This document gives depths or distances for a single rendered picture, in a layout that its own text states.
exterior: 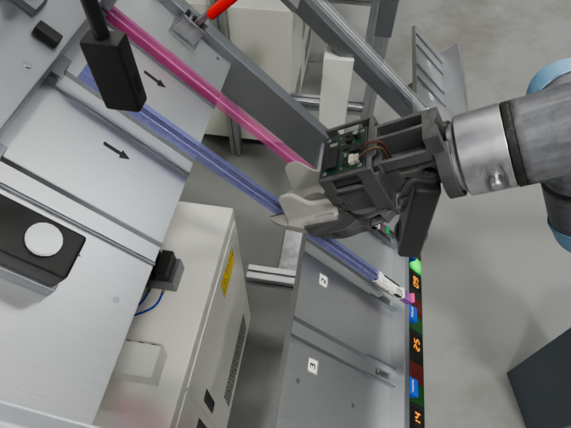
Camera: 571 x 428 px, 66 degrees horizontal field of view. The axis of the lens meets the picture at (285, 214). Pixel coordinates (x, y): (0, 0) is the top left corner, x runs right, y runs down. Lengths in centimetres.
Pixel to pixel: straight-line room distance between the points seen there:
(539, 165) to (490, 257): 131
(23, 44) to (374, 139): 29
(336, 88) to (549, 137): 62
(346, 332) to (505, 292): 111
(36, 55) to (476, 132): 35
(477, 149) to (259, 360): 111
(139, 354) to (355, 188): 46
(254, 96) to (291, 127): 7
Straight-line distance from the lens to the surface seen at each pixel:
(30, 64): 39
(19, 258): 34
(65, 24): 43
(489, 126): 40
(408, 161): 41
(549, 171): 41
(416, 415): 71
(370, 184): 40
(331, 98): 97
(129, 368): 73
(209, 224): 88
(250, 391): 138
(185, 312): 79
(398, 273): 71
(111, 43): 26
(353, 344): 59
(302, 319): 53
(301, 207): 46
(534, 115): 40
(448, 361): 148
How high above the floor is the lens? 133
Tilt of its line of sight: 54 degrees down
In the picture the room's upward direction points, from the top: straight up
